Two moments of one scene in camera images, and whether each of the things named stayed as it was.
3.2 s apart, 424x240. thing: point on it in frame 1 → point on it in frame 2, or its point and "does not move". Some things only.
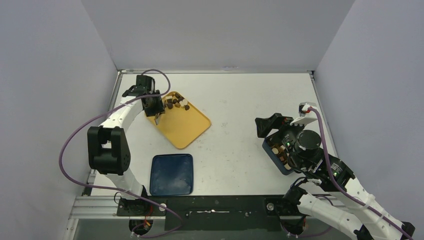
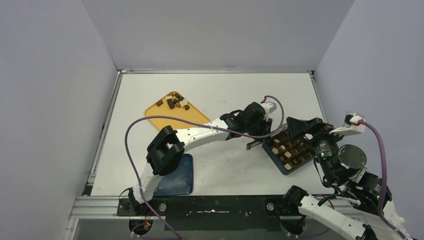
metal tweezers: [157, 116] → [251, 144]
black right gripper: [276, 127] → [313, 132]
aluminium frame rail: [100, 207] does not move
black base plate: [211, 212] does not move
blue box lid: [171, 174] does not move
